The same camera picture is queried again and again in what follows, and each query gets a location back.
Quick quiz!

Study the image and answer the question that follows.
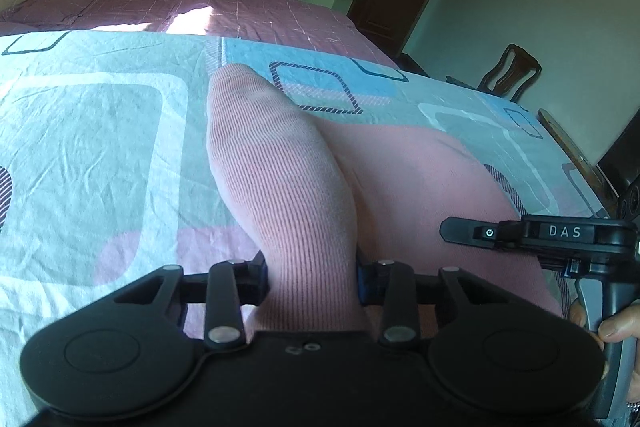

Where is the dark wooden chair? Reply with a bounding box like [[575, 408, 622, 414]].
[[475, 44, 544, 102]]

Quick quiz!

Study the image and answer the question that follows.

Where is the patterned light blue bedsheet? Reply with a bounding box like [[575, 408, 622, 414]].
[[0, 29, 609, 410]]

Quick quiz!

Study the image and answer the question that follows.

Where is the pink checked bedspread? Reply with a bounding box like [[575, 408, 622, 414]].
[[0, 0, 402, 68]]

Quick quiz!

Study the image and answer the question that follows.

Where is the black screen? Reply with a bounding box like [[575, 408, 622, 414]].
[[597, 126, 640, 208]]

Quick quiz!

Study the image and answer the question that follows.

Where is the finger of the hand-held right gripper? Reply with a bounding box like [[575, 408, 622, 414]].
[[439, 216, 525, 253]]

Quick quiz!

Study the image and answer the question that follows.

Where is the person's right hand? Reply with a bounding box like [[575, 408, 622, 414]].
[[569, 299, 632, 344]]

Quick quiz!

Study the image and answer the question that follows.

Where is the wooden bed footboard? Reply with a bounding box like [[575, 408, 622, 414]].
[[537, 109, 609, 208]]

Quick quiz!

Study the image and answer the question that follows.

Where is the pink pillow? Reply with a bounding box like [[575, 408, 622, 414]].
[[1, 0, 119, 26]]

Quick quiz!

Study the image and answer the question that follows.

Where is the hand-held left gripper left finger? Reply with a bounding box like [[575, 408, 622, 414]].
[[114, 252, 271, 354]]

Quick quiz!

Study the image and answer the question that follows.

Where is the pink knit sweater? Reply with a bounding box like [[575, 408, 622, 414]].
[[205, 63, 567, 338]]

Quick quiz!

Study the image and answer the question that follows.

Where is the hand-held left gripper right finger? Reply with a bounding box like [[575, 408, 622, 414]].
[[356, 252, 502, 349]]

